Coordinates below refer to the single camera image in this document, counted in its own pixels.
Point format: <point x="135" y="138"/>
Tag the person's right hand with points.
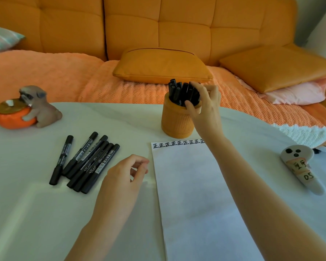
<point x="209" y="114"/>

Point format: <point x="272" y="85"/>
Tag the person's right thumb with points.
<point x="191" y="108"/>

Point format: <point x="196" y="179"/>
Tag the person's left thumb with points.
<point x="140" y="173"/>

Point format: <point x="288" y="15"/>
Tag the teal striped pillow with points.
<point x="1" y="38"/>

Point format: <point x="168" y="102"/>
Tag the orange ribbed pen holder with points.
<point x="176" y="122"/>

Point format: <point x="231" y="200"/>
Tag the white controller with tape labels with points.
<point x="298" y="165"/>

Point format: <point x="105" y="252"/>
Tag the orange knitted blanket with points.
<point x="57" y="76"/>

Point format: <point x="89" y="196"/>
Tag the pink pillow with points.
<point x="301" y="93"/>

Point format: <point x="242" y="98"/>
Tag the person's left hand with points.
<point x="119" y="184"/>

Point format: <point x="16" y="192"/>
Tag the orange leather cushion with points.
<point x="160" y="65"/>
<point x="277" y="65"/>

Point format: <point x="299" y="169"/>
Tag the row of black markers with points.
<point x="87" y="160"/>

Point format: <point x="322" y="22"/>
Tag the black marker pen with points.
<point x="193" y="92"/>

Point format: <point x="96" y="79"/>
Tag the orange sofa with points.
<point x="157" y="21"/>

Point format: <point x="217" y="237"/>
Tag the white knitted blanket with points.
<point x="301" y="134"/>

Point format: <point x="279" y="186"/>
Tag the person's left forearm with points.
<point x="103" y="236"/>

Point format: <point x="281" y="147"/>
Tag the dog figurine with orange bowl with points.
<point x="40" y="108"/>

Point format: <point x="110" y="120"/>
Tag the person's right forearm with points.
<point x="255" y="192"/>

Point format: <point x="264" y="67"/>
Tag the white paper sheet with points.
<point x="190" y="201"/>

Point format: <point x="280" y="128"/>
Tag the bunch of black markers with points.
<point x="178" y="92"/>

